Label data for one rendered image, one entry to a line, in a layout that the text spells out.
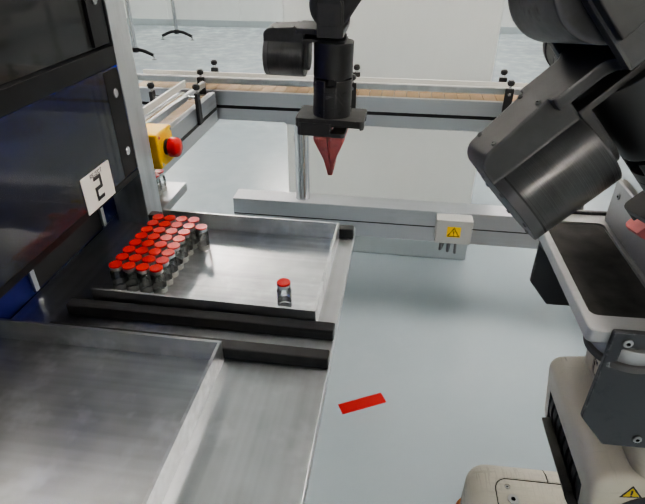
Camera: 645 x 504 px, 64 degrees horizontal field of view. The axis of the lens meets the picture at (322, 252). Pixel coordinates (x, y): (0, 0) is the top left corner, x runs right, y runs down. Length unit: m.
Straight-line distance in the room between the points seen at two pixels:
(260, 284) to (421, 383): 1.17
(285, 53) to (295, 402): 0.47
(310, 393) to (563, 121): 0.46
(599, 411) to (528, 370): 1.44
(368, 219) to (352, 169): 0.60
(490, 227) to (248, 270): 1.14
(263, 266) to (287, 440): 0.36
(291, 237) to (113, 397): 0.44
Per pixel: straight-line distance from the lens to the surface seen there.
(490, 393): 1.95
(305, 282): 0.85
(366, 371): 1.94
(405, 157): 2.37
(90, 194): 0.89
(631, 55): 0.30
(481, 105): 1.67
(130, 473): 0.63
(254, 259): 0.91
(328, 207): 1.83
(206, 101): 1.66
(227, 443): 0.63
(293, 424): 0.64
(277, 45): 0.78
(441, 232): 1.80
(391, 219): 1.83
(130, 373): 0.73
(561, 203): 0.32
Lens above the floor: 1.37
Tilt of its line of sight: 32 degrees down
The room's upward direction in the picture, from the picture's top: straight up
